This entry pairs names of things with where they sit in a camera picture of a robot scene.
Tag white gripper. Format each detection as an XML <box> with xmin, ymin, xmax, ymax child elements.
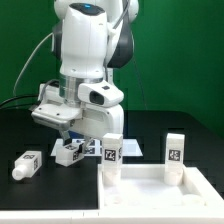
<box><xmin>31</xmin><ymin>80</ymin><xmax>124</xmax><ymax>153</ymax></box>

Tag white square table top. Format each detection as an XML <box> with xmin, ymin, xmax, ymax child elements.
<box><xmin>98</xmin><ymin>164</ymin><xmax>224</xmax><ymax>210</ymax></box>

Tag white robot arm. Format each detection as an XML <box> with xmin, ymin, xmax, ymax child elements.
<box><xmin>32</xmin><ymin>0</ymin><xmax>139</xmax><ymax>145</ymax></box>

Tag white sheet with tags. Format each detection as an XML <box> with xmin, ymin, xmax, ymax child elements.
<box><xmin>51</xmin><ymin>139</ymin><xmax>142</xmax><ymax>157</ymax></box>

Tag black cables on left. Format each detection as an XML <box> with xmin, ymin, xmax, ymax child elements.
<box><xmin>0</xmin><ymin>94</ymin><xmax>40</xmax><ymax>110</ymax></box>

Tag grey camera cable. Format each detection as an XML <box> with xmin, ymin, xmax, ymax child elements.
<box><xmin>12</xmin><ymin>31</ymin><xmax>54</xmax><ymax>98</ymax></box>

